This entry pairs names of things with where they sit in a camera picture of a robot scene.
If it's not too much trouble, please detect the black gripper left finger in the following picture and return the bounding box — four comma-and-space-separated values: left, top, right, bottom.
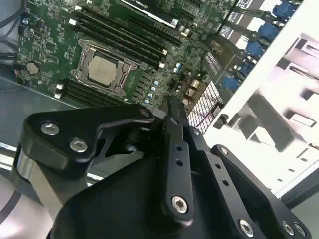
11, 98, 195, 223

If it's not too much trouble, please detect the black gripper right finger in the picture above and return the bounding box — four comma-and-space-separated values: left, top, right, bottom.
177, 100, 313, 239

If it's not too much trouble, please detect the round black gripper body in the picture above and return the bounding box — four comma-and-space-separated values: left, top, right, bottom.
49, 124, 241, 239

